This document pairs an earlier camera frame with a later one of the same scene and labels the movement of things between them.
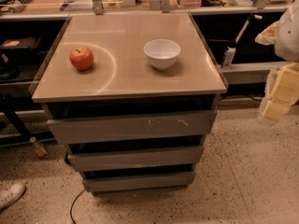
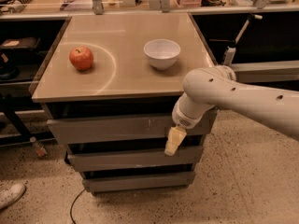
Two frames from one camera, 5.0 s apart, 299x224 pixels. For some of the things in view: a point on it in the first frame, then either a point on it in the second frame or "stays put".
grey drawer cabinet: x=134 y=96 stays put
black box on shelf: x=21 y=43 stays put
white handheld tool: x=231 y=49 stays put
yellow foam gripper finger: x=280 y=92 -> x=186 y=116
